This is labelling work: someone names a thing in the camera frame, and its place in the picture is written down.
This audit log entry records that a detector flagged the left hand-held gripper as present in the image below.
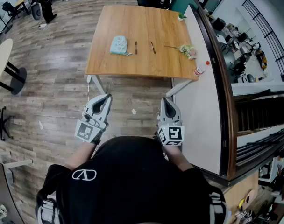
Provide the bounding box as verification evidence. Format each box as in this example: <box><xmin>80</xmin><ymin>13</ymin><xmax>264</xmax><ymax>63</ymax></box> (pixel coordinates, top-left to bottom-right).
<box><xmin>74</xmin><ymin>94</ymin><xmax>113</xmax><ymax>145</ymax></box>

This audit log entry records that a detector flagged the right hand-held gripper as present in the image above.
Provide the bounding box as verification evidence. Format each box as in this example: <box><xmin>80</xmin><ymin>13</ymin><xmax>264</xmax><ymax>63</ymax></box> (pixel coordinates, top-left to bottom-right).
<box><xmin>157</xmin><ymin>97</ymin><xmax>185</xmax><ymax>146</ymax></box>

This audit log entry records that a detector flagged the light green pencil pouch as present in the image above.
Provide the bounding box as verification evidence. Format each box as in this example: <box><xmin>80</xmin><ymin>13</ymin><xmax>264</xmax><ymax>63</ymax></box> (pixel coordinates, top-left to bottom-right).
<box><xmin>110</xmin><ymin>35</ymin><xmax>133</xmax><ymax>56</ymax></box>

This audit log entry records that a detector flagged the person's right forearm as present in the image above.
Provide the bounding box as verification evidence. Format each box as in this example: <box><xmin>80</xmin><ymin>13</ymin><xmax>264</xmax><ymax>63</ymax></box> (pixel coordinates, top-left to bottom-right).
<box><xmin>164</xmin><ymin>145</ymin><xmax>194</xmax><ymax>172</ymax></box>

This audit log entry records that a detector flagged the person's left forearm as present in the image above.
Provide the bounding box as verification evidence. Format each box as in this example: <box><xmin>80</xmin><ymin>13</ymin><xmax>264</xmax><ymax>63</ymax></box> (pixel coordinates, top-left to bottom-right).
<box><xmin>64</xmin><ymin>141</ymin><xmax>96</xmax><ymax>171</ymax></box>

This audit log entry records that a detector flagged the white table leg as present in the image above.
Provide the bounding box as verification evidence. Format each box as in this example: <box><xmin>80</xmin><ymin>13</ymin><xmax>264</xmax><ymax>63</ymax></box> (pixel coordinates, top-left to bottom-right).
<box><xmin>90</xmin><ymin>75</ymin><xmax>107</xmax><ymax>95</ymax></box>
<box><xmin>166</xmin><ymin>79</ymin><xmax>193</xmax><ymax>97</ymax></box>

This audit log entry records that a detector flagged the black wristband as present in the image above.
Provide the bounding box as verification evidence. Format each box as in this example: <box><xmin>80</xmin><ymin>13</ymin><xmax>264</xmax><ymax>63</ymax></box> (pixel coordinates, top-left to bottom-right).
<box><xmin>90</xmin><ymin>135</ymin><xmax>102</xmax><ymax>146</ymax></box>

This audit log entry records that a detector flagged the white bottle with red label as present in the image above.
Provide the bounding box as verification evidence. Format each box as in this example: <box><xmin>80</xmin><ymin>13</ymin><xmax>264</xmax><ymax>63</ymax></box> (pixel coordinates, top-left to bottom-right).
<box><xmin>194</xmin><ymin>65</ymin><xmax>206</xmax><ymax>76</ymax></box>

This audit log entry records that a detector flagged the dark wooden handrail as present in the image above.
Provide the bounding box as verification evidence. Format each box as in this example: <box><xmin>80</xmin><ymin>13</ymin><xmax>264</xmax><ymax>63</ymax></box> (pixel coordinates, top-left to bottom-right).
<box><xmin>183</xmin><ymin>0</ymin><xmax>238</xmax><ymax>186</ymax></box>

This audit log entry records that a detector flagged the pale artificial flower bouquet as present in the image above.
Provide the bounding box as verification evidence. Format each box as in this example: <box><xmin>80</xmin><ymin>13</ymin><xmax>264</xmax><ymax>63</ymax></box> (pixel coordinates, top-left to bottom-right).
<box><xmin>164</xmin><ymin>44</ymin><xmax>198</xmax><ymax>61</ymax></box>

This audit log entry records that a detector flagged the person's black T-shirt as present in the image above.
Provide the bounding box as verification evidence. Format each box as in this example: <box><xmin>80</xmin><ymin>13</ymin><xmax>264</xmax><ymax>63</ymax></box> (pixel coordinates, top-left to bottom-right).
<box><xmin>35</xmin><ymin>135</ymin><xmax>228</xmax><ymax>224</ymax></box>

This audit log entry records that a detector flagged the dark staircase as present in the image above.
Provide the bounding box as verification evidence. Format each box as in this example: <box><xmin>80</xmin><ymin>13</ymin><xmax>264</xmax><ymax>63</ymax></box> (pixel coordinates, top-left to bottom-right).
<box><xmin>234</xmin><ymin>96</ymin><xmax>284</xmax><ymax>135</ymax></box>

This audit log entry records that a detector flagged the round white table black base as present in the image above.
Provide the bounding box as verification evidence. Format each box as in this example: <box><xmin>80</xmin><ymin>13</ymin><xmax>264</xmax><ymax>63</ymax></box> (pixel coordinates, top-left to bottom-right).
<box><xmin>0</xmin><ymin>38</ymin><xmax>28</xmax><ymax>96</ymax></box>

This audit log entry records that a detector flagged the grey office chair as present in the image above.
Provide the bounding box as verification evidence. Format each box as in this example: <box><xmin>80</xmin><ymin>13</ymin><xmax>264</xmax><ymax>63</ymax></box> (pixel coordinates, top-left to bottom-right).
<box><xmin>31</xmin><ymin>3</ymin><xmax>43</xmax><ymax>21</ymax></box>

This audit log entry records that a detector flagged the black metal railing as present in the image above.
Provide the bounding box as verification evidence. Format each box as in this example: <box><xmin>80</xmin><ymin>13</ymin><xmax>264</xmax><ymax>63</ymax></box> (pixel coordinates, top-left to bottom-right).
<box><xmin>241</xmin><ymin>0</ymin><xmax>284</xmax><ymax>81</ymax></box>

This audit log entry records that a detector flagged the white hanging cable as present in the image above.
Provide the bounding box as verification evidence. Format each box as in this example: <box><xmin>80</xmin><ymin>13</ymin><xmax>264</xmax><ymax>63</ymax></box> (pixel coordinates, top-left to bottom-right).
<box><xmin>86</xmin><ymin>75</ymin><xmax>92</xmax><ymax>102</ymax></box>

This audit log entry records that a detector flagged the grey backpack shoulder strap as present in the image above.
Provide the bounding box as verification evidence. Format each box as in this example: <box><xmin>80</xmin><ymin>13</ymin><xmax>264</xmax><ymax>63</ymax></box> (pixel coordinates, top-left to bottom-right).
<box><xmin>208</xmin><ymin>190</ymin><xmax>228</xmax><ymax>224</ymax></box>
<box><xmin>35</xmin><ymin>194</ymin><xmax>61</xmax><ymax>224</ymax></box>

